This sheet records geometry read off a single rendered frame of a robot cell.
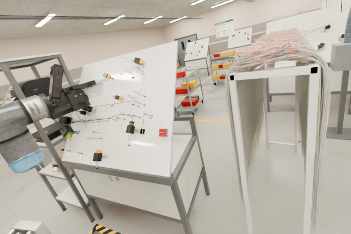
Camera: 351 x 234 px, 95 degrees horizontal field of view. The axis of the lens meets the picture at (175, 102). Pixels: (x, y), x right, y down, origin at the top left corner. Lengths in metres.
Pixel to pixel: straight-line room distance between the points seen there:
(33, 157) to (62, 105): 0.16
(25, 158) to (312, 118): 1.04
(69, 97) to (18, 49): 8.19
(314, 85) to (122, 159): 1.24
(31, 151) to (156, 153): 0.75
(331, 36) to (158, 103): 3.13
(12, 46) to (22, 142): 8.21
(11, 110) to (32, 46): 8.36
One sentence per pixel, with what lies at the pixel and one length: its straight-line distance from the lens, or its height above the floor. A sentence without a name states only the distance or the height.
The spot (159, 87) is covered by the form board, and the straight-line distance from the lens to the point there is 1.27.
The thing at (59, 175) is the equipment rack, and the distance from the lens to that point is 2.23.
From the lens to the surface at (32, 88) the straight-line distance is 1.99.
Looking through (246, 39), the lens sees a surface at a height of 1.09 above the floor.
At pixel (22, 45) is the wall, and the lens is 8.85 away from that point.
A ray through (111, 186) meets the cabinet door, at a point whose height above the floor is 0.62.
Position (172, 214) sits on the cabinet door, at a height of 0.44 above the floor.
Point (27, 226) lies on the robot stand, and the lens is 0.99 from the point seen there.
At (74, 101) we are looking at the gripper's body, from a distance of 0.63.
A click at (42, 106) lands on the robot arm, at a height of 1.56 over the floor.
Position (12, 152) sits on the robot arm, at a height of 1.48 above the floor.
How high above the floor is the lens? 1.64
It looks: 19 degrees down
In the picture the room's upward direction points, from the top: 14 degrees counter-clockwise
